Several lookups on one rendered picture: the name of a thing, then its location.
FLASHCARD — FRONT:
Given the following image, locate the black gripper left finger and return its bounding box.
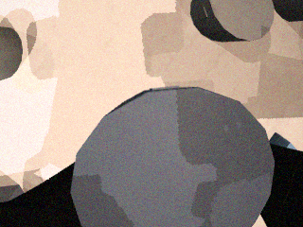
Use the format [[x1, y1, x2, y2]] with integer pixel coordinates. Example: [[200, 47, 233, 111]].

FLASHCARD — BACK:
[[0, 163, 82, 227]]

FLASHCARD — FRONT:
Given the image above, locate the light blue block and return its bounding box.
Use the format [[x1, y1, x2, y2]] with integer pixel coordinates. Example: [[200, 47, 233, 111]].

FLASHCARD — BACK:
[[269, 132, 296, 150]]

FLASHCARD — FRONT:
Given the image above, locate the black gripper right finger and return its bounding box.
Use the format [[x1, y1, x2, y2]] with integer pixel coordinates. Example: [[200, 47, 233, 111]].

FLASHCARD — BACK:
[[260, 144, 303, 227]]

